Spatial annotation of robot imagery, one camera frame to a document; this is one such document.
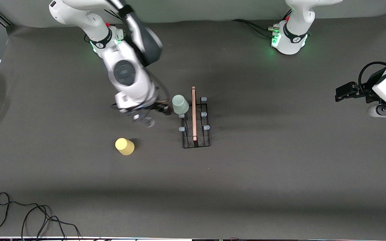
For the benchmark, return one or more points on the yellow plastic cup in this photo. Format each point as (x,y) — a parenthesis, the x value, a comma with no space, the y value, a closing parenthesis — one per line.
(124,146)

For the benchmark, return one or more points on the pale green plastic cup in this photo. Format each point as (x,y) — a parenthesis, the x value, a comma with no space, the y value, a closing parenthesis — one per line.
(180,104)

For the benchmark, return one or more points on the dark grey table cloth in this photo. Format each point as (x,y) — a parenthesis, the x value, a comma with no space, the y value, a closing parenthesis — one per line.
(246,187)

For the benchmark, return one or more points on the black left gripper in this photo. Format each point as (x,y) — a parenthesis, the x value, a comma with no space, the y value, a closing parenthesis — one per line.
(364,91)

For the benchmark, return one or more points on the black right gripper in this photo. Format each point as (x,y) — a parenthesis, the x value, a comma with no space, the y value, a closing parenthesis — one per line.
(161,107)

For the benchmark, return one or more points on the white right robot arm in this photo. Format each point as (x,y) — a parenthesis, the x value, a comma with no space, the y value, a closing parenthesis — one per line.
(126,67)

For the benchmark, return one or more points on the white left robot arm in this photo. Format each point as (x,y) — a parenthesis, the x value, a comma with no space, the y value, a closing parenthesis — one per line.
(293,33)

